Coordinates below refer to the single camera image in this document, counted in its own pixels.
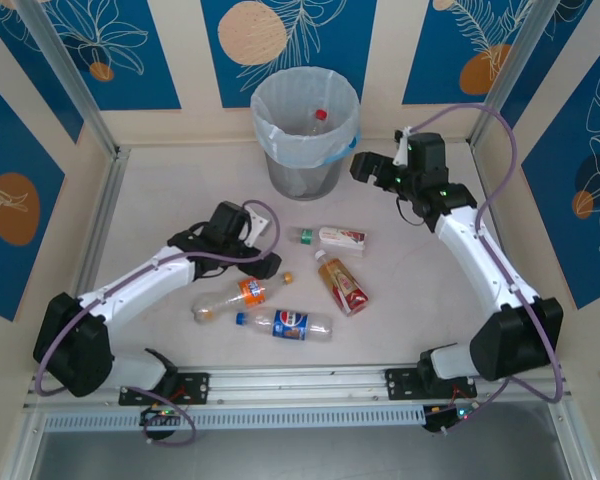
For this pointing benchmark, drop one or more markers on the clear bottle red label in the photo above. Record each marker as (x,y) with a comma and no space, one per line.
(320,116)

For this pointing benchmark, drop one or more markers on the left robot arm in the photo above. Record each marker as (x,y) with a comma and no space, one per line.
(140,280)

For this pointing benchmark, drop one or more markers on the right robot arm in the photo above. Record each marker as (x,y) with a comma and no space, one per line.
(470,250)

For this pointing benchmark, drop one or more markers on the grey metal mesh bin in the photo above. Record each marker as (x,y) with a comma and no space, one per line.
(325,180)

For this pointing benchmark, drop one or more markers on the translucent white bin liner bag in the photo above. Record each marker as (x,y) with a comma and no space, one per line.
(280,145)

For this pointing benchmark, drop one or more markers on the orange label bottle orange cap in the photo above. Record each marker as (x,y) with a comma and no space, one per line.
(250,290)

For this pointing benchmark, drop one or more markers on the blue label cola bottle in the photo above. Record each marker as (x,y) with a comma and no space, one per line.
(290,325)

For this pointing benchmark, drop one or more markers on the green cap bottle red label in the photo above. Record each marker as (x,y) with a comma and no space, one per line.
(340,237)

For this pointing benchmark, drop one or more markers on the amber tea bottle white cap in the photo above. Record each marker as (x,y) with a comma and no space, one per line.
(342,287)

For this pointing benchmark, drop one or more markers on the small circuit board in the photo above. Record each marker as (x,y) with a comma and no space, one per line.
(452,415)
(162,414)

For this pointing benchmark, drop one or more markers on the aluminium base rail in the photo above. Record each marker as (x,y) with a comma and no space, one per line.
(300,385)

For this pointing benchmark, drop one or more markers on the aluminium frame post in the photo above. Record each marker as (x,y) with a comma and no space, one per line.
(515,70)
(70,75)

